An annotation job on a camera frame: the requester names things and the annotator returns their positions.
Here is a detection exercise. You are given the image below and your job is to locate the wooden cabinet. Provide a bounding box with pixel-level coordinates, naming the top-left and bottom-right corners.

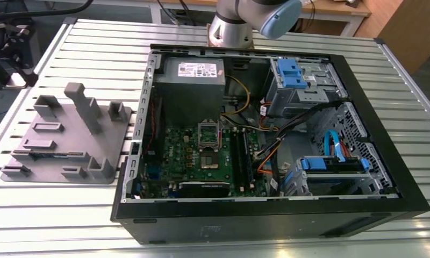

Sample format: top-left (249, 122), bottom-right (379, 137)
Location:
top-left (355, 0), bottom-right (430, 75)

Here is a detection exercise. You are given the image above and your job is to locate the silver disk bay cage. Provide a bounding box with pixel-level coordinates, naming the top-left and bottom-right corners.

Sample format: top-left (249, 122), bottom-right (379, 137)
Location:
top-left (277, 155), bottom-right (399, 197)

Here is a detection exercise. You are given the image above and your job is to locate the black open PC case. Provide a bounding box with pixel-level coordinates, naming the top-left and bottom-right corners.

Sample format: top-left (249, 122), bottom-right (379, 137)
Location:
top-left (110, 42), bottom-right (430, 245)

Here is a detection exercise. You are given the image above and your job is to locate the blue plastic drive bracket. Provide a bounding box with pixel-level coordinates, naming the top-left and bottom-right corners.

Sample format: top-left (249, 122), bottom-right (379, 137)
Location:
top-left (277, 58), bottom-right (308, 88)

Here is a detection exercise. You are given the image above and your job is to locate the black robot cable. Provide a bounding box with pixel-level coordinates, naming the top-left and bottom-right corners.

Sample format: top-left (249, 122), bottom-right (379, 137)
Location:
top-left (20, 0), bottom-right (95, 17)

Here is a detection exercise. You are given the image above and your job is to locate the red black twisted wire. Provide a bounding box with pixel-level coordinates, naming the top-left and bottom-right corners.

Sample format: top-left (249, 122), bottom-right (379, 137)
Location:
top-left (144, 96), bottom-right (163, 153)

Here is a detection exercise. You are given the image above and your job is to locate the blue plastic rail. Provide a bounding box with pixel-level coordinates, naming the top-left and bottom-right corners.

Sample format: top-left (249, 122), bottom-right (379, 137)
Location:
top-left (279, 171), bottom-right (296, 196)

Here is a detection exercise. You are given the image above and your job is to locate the green motherboard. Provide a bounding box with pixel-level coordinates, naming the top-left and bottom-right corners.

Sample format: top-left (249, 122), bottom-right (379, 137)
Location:
top-left (139, 122), bottom-right (273, 200)

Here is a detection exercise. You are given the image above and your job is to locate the wooden desk white frame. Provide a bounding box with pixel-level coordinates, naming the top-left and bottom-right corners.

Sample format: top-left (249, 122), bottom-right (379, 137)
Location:
top-left (139, 0), bottom-right (373, 37)

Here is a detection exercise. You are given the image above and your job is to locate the hard disk in blue carrier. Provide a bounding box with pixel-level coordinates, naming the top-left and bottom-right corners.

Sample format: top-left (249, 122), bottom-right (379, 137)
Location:
top-left (299, 157), bottom-right (371, 175)

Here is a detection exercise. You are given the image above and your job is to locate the grey power supply unit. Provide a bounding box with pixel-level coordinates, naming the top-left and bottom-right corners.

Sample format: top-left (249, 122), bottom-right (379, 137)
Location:
top-left (154, 56), bottom-right (227, 123)

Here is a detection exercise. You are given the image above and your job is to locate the CPU socket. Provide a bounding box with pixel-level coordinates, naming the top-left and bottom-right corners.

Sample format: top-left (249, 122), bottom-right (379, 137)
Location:
top-left (199, 153), bottom-right (224, 170)

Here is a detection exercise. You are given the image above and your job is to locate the graphics card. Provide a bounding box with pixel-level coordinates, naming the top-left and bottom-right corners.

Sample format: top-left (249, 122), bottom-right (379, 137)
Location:
top-left (167, 180), bottom-right (233, 199)

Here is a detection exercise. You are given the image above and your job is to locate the blue flat wire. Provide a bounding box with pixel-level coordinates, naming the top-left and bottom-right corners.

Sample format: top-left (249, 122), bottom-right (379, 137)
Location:
top-left (324, 129), bottom-right (348, 162)

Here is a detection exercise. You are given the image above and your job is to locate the green RAM stick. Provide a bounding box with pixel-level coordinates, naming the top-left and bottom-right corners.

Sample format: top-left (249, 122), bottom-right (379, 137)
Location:
top-left (27, 152), bottom-right (86, 159)

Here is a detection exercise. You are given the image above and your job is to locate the black RAM slot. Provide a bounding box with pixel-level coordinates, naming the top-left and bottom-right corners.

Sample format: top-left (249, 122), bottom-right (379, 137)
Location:
top-left (231, 128), bottom-right (240, 189)
top-left (236, 128), bottom-right (244, 189)
top-left (240, 128), bottom-right (251, 189)
top-left (244, 128), bottom-right (256, 189)

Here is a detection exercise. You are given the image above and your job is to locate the metal socket cover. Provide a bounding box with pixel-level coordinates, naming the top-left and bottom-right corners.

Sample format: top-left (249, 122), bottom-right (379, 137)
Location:
top-left (198, 119), bottom-right (223, 150)

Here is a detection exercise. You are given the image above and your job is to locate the silver drive cage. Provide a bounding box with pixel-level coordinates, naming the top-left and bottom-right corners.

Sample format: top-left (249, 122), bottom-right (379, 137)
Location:
top-left (267, 56), bottom-right (349, 117)

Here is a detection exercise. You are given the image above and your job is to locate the grey parts rack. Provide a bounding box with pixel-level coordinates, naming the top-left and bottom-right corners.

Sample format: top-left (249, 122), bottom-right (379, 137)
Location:
top-left (0, 82), bottom-right (135, 185)

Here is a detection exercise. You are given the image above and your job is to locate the black sleeved wire bundle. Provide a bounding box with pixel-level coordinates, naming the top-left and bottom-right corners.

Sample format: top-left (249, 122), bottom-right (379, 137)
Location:
top-left (255, 101), bottom-right (348, 162)

